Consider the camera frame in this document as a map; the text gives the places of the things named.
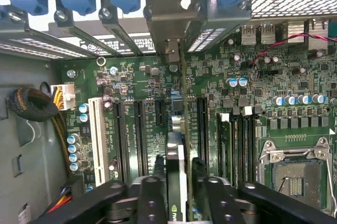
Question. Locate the teal port connector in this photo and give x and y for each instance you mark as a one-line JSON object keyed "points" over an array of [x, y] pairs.
{"points": [[333, 30]]}

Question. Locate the long black expansion slot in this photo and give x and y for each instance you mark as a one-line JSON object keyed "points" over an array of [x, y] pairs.
{"points": [[140, 134], [119, 140], [202, 129]]}

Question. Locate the white power connector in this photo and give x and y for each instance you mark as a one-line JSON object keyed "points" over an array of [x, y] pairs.
{"points": [[69, 97]]}

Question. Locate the short black expansion slot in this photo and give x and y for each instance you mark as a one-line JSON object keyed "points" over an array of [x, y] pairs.
{"points": [[159, 113]]}

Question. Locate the silver network port block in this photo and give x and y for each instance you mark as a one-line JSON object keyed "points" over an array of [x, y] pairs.
{"points": [[318, 42]]}

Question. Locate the white expansion slot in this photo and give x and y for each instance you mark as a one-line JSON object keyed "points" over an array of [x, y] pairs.
{"points": [[98, 142]]}

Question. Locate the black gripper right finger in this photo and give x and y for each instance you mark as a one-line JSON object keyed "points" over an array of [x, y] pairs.
{"points": [[222, 203]]}

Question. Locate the open black PC case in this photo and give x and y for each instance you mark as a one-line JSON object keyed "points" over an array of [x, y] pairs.
{"points": [[26, 142]]}

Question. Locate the metal locking lever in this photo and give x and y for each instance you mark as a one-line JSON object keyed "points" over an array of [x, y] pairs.
{"points": [[330, 179]]}

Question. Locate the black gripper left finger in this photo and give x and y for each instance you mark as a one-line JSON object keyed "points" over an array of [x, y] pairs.
{"points": [[152, 203]]}

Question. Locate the CPU socket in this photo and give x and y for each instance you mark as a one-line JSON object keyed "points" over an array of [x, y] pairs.
{"points": [[297, 182]]}

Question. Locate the silver USB port block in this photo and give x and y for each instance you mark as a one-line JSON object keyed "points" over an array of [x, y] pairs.
{"points": [[248, 34], [268, 34]]}

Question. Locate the green motherboard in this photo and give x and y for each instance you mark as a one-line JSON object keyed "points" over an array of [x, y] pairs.
{"points": [[131, 87]]}

